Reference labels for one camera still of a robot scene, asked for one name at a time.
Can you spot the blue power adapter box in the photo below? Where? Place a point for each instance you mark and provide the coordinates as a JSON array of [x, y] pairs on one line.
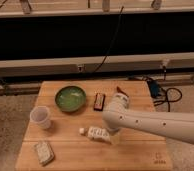
[[154, 88]]

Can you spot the small red brown object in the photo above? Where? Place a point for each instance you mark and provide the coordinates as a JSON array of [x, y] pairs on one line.
[[118, 89]]

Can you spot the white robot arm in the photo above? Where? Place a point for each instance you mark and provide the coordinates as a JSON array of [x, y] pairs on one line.
[[117, 115]]

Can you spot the translucent plastic cup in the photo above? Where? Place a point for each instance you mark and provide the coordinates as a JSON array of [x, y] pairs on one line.
[[40, 115]]

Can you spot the dark rectangular snack bar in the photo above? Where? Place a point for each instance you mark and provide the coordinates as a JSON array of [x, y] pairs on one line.
[[99, 102]]

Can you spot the white labelled plastic bottle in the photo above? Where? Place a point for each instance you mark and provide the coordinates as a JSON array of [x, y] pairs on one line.
[[95, 134]]

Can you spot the green ceramic bowl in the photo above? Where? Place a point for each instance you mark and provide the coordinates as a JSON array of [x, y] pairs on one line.
[[70, 98]]

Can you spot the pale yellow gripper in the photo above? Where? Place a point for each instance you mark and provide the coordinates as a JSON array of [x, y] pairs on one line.
[[115, 138]]

